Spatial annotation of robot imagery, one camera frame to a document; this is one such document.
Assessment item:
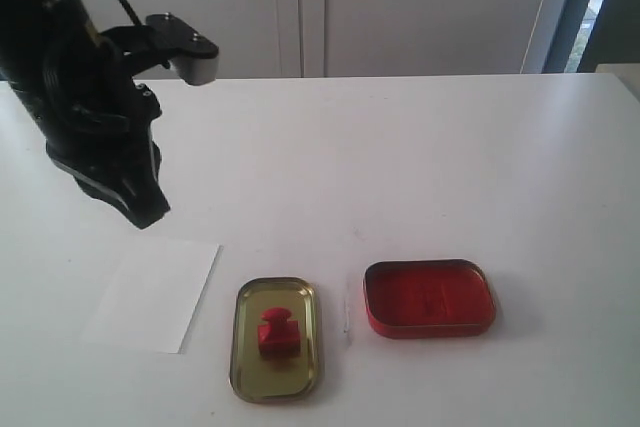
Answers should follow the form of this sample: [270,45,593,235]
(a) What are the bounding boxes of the dark window frame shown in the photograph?
[542,0,639,73]

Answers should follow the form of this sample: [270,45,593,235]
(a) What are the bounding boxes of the red stamp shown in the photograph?
[257,307,301,358]

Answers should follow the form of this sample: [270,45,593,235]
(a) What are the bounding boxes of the red ink pad tin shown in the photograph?
[363,259,496,339]

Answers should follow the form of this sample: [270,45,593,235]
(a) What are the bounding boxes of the white cabinet doors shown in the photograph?
[64,0,586,79]

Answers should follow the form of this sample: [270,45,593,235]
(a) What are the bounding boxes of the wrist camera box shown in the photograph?
[145,13,220,86]

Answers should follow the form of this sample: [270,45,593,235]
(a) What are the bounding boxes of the gold metal tin lid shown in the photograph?
[230,277,322,403]

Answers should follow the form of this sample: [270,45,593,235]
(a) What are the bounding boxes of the white paper sheet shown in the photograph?
[83,237,220,354]

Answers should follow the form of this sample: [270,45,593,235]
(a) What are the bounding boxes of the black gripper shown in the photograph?
[12,74,170,229]

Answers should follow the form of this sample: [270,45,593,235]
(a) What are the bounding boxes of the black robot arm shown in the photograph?
[1,0,170,229]

